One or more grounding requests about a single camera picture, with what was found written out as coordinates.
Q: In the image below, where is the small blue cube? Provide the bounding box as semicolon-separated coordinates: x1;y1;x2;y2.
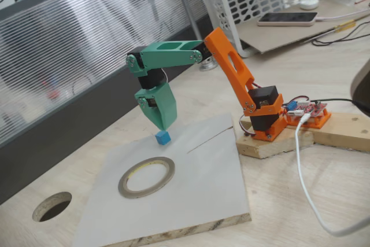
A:
155;130;172;146

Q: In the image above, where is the small silver metal object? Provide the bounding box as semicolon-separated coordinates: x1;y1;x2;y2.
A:
199;57;219;72

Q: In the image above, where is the ribbed translucent desk partition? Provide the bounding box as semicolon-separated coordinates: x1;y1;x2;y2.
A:
0;0;217;206

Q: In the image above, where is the white-faced plywood board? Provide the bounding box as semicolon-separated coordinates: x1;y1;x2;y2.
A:
72;113;251;247

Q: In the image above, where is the light wooden base block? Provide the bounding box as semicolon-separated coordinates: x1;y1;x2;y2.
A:
235;116;315;160

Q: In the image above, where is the red circuit board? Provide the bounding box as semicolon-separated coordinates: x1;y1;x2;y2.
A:
284;101;329;117

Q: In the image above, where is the smartphone with pink case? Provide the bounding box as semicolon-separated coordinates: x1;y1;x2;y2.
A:
257;12;318;27

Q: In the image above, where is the orange circuit board holder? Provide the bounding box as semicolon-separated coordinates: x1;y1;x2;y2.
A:
284;108;332;130

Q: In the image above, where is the white earbuds case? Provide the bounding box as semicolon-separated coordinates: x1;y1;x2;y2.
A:
299;0;320;10

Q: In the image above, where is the light wooden plank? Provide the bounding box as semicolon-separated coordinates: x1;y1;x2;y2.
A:
310;110;370;153

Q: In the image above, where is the brown cardboard sheet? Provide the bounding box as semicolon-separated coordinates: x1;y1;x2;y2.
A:
239;0;370;54

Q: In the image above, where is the dark grey rounded object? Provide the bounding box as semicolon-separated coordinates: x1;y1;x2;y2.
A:
350;58;370;116

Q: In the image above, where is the grey tape ring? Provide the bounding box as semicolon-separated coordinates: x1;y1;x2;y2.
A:
117;156;176;200

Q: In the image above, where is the white USB cable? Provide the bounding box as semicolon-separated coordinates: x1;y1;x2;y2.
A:
294;113;370;237

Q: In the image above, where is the thin black cable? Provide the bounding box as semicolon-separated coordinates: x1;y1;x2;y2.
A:
310;21;370;46

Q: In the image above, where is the black power cable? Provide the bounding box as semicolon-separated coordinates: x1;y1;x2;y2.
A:
313;98;370;112

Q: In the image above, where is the yellow handled screwdriver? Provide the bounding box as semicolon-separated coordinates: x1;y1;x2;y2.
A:
334;19;358;32

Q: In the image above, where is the pale pink charging cable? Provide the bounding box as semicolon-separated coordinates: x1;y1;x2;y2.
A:
316;8;370;22

